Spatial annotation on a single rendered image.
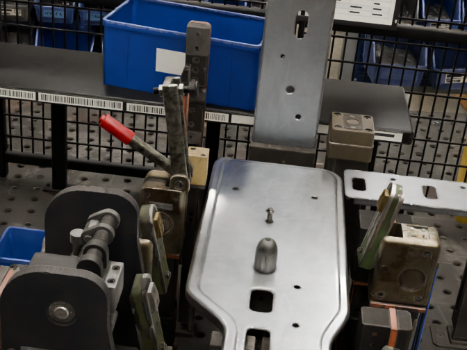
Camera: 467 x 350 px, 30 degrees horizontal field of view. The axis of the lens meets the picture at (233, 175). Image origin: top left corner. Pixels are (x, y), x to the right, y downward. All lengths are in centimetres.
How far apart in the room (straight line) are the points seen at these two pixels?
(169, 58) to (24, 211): 51
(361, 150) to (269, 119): 17
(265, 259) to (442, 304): 63
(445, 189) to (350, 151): 18
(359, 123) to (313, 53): 16
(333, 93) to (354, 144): 23
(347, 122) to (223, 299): 51
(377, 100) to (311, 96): 24
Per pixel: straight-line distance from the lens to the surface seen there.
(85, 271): 89
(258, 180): 146
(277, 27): 150
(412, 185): 152
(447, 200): 150
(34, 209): 193
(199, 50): 155
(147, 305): 103
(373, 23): 179
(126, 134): 130
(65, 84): 170
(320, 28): 150
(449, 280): 184
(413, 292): 133
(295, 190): 144
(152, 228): 115
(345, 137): 154
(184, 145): 131
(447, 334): 169
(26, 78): 173
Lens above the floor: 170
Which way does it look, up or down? 29 degrees down
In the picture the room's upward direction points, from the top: 6 degrees clockwise
